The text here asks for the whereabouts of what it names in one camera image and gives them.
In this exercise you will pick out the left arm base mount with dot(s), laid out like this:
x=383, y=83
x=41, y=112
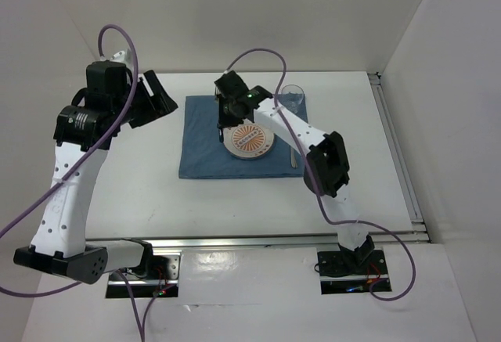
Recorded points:
x=152, y=271

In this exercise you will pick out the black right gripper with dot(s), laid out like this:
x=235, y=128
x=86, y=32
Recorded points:
x=223, y=120

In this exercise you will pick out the dark handled knife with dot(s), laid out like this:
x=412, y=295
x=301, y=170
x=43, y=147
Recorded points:
x=293, y=160

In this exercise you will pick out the aluminium rail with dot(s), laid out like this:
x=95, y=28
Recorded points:
x=228, y=242
x=411, y=202

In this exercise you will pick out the aluminium front rail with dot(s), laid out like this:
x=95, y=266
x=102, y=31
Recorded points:
x=228, y=242

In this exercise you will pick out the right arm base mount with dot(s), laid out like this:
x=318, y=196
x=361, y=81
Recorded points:
x=337, y=278

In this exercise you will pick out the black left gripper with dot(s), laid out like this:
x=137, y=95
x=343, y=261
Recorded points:
x=160, y=104

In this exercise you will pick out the blue cloth placemat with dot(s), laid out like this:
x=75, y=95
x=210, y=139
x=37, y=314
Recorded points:
x=204, y=157

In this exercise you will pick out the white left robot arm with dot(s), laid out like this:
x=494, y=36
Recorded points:
x=59, y=246

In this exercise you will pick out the aluminium right side rail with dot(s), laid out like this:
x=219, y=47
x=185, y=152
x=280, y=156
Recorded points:
x=411, y=202

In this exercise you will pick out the orange patterned plate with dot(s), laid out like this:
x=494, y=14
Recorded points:
x=248, y=141

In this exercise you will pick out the clear plastic cup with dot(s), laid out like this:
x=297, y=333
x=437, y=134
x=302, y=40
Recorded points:
x=292, y=96

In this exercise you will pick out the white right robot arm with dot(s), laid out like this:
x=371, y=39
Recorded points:
x=324, y=155

